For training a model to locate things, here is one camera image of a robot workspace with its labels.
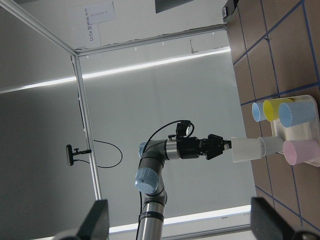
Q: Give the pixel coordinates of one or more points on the pink cup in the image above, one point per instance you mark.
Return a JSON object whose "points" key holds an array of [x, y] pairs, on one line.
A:
{"points": [[302, 151]]}

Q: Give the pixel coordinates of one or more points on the light blue cup far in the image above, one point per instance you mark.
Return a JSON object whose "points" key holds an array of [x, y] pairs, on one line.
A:
{"points": [[258, 112]]}

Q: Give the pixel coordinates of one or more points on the light blue cup near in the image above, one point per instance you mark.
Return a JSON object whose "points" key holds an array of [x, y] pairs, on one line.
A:
{"points": [[295, 113]]}

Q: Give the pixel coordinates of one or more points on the grey cup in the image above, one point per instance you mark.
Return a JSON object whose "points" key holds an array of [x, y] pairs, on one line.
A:
{"points": [[271, 145]]}

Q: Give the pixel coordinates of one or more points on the light blue cup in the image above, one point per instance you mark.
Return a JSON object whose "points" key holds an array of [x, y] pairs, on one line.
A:
{"points": [[258, 112], [295, 113]]}

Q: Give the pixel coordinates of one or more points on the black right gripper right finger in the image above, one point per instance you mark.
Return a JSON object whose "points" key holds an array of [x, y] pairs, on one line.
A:
{"points": [[267, 224]]}

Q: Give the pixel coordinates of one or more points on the yellow cup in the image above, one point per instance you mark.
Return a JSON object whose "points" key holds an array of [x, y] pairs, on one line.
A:
{"points": [[271, 107]]}

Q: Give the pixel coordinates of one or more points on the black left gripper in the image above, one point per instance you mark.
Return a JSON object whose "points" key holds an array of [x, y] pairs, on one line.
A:
{"points": [[210, 147]]}

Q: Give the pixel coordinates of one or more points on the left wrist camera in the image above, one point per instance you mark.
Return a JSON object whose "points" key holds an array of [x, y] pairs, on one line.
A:
{"points": [[184, 129]]}

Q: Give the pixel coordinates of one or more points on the beige cup tray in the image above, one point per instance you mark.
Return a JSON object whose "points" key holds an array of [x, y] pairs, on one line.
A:
{"points": [[305, 131]]}

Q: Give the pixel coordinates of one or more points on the black side camera on frame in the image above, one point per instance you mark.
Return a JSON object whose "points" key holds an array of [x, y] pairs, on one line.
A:
{"points": [[74, 152]]}

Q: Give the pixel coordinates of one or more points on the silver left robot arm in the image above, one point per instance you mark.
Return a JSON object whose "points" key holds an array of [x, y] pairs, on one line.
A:
{"points": [[149, 181]]}

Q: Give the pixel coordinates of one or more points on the white ikea cup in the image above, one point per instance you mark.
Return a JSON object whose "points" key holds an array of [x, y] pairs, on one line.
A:
{"points": [[246, 149]]}

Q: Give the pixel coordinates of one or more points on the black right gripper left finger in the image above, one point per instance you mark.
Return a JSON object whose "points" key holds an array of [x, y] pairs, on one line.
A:
{"points": [[96, 224]]}

